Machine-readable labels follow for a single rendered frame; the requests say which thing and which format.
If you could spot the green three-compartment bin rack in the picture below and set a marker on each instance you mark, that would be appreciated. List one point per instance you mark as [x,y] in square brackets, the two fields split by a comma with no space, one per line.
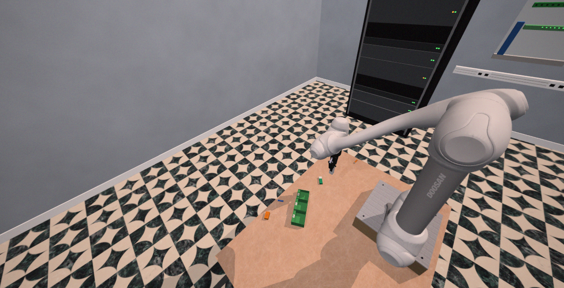
[300,208]

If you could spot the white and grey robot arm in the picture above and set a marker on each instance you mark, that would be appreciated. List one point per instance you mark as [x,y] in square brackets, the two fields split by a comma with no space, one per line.
[471,131]

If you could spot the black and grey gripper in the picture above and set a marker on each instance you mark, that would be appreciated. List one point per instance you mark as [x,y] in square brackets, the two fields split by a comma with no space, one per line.
[333,162]

